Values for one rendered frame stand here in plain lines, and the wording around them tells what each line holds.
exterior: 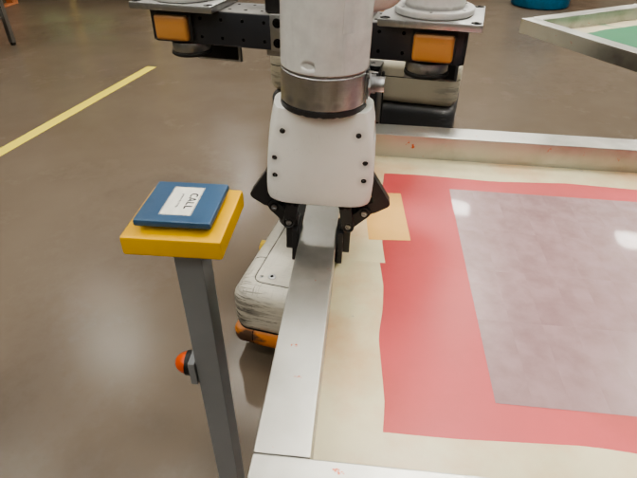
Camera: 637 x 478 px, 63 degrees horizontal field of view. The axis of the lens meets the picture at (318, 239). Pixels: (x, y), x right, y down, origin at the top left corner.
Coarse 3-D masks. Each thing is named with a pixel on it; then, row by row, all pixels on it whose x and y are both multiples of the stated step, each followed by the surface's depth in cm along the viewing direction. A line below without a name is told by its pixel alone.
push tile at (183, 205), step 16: (160, 192) 70; (176, 192) 70; (192, 192) 70; (208, 192) 70; (224, 192) 70; (144, 208) 66; (160, 208) 66; (176, 208) 66; (192, 208) 66; (208, 208) 66; (144, 224) 64; (160, 224) 64; (176, 224) 64; (192, 224) 64; (208, 224) 64
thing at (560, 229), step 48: (432, 192) 68; (480, 192) 68; (528, 192) 69; (576, 192) 69; (624, 192) 69; (384, 240) 59; (432, 240) 59; (480, 240) 59; (528, 240) 60; (576, 240) 60; (624, 240) 60
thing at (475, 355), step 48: (384, 288) 52; (432, 288) 52; (480, 288) 53; (528, 288) 53; (576, 288) 53; (624, 288) 53; (384, 336) 47; (432, 336) 47; (480, 336) 47; (528, 336) 47; (576, 336) 47; (624, 336) 48; (384, 384) 43; (432, 384) 43; (480, 384) 43; (528, 384) 43; (576, 384) 43; (624, 384) 43; (432, 432) 39; (480, 432) 39; (528, 432) 39; (576, 432) 39; (624, 432) 39
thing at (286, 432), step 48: (384, 144) 75; (432, 144) 74; (480, 144) 74; (528, 144) 73; (576, 144) 73; (624, 144) 73; (336, 240) 53; (288, 288) 47; (288, 336) 42; (288, 384) 38; (288, 432) 35
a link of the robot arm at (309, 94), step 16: (288, 80) 42; (304, 80) 41; (320, 80) 41; (336, 80) 41; (352, 80) 42; (368, 80) 43; (384, 80) 44; (288, 96) 43; (304, 96) 42; (320, 96) 42; (336, 96) 42; (352, 96) 42; (368, 96) 44; (320, 112) 42; (336, 112) 43
